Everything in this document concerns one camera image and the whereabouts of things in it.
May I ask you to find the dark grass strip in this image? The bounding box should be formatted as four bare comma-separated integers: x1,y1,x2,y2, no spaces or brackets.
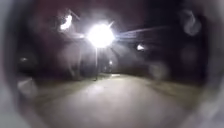
31,73,113,104

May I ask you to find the pale paved path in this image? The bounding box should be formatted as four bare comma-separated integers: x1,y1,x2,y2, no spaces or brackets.
34,73,201,128

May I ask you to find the street lamp on pole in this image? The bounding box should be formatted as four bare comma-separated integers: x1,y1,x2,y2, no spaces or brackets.
87,23,116,82

